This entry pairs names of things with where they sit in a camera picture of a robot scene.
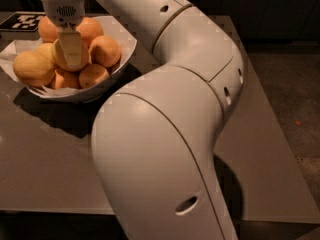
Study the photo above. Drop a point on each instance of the large yellow orange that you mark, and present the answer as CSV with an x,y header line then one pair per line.
x,y
59,59

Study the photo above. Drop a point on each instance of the white paper bowl liner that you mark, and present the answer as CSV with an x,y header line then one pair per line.
x,y
7,57

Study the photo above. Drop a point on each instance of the orange at back left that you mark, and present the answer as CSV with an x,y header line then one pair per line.
x,y
47,30

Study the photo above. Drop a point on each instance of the orange at front right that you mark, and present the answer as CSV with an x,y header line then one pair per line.
x,y
92,75

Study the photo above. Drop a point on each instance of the white ceramic bowl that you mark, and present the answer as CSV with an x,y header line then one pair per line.
x,y
127,42

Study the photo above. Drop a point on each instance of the small orange behind centre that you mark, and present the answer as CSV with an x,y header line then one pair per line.
x,y
44,54

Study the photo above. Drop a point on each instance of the large front left orange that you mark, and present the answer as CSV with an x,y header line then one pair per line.
x,y
33,68

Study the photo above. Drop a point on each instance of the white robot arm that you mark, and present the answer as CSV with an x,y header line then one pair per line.
x,y
153,139

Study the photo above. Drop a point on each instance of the orange at back middle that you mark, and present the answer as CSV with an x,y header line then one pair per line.
x,y
89,29

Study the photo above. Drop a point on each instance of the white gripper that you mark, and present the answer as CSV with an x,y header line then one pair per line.
x,y
63,12

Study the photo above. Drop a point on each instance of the black white fiducial marker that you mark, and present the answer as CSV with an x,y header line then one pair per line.
x,y
22,21

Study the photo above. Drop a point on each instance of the orange at front bottom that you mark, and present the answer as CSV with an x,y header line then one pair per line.
x,y
65,79

